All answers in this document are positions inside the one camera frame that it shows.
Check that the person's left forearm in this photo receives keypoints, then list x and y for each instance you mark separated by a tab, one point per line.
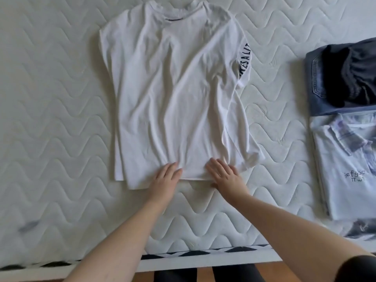
123	243

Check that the person's right forearm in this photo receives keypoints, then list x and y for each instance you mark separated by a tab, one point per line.
288	234

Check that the person's left fingers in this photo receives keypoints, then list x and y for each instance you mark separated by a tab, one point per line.
171	172

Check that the folded white polo shirt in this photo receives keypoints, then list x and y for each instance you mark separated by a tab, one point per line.
343	161

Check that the person's right thumb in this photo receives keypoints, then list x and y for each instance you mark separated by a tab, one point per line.
214	185

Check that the grey patterned folded garment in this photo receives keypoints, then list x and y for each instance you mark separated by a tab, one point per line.
362	229

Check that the folded black garment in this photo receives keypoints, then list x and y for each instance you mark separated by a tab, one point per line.
346	76

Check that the folded blue jeans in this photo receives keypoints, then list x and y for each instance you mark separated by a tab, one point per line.
315	85

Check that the white t-shirt with sleeve print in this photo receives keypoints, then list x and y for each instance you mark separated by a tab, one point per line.
176	99

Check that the white quilted mattress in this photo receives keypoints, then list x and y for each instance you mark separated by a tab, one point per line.
58	114

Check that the black leggings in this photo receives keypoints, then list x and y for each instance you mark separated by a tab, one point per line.
235	274

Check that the black shirt sleeve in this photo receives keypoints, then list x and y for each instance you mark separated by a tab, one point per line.
357	270

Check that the person's right hand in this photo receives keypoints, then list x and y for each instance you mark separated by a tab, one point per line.
229	183

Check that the person's left hand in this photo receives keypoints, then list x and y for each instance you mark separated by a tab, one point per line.
163	186

